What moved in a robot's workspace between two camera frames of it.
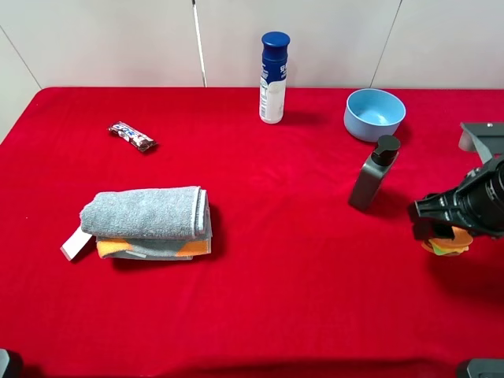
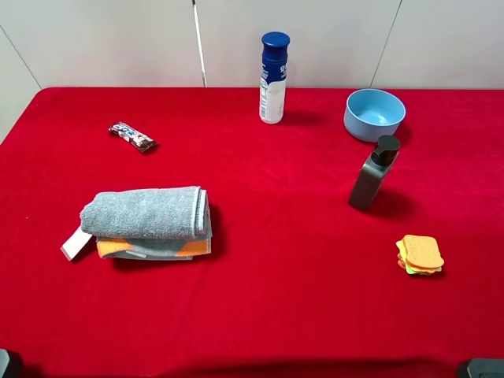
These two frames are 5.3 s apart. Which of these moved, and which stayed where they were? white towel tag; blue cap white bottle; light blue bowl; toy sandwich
Moved: toy sandwich
Stayed: white towel tag; light blue bowl; blue cap white bottle
